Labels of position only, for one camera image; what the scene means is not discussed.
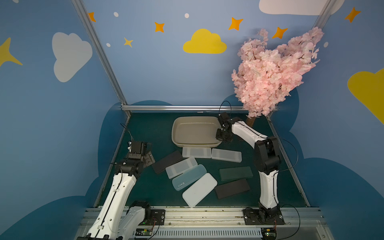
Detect dark grey pencil case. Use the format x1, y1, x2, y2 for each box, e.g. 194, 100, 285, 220
152, 151, 183, 175

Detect beige storage box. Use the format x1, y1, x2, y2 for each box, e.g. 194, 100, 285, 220
171, 116, 222, 148

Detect clear frosted pencil case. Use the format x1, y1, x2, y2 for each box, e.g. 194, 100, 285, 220
166, 157, 198, 179

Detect dark green pencil case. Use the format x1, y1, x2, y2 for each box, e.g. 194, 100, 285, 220
219, 166, 254, 181

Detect black pencil case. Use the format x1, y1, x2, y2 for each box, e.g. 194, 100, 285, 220
215, 179, 251, 199

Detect white pencil case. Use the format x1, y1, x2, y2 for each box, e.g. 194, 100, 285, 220
182, 173, 218, 208

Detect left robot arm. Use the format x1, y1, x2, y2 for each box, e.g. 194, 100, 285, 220
77, 141, 151, 240

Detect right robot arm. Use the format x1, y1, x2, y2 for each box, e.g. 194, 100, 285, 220
216, 113, 282, 220

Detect clear pencil case upper right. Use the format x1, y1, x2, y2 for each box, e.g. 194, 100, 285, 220
212, 149, 242, 163

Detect clear pencil case upper left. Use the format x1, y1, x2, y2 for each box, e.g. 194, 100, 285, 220
182, 147, 212, 159

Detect light blue pencil case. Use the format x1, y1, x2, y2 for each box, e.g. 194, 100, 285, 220
172, 165, 207, 191

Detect pink cherry blossom tree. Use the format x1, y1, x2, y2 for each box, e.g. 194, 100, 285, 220
232, 27, 324, 127

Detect left controller board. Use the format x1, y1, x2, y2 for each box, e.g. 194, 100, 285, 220
135, 229, 153, 237

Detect controller board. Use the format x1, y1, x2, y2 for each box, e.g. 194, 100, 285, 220
261, 228, 277, 239
135, 229, 153, 237

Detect right controller board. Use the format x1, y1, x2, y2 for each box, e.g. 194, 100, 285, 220
261, 228, 277, 239

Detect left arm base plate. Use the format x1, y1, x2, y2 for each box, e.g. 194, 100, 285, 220
140, 209, 166, 226

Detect aluminium front rail frame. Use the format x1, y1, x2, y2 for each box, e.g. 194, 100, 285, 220
73, 205, 335, 240

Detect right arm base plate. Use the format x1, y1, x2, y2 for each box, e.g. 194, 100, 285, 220
243, 208, 285, 226

